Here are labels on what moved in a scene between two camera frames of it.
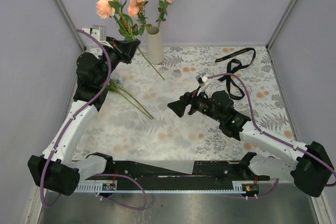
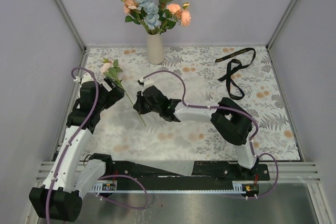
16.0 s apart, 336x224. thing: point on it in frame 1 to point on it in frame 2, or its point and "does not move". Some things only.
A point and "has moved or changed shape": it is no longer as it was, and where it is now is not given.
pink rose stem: [108, 4] has moved or changed shape
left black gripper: [125, 50] to [114, 95]
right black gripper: [179, 106] to [138, 105]
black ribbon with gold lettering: [233, 65] does not move
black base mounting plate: [123, 171] does not move
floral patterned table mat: [134, 120] does not move
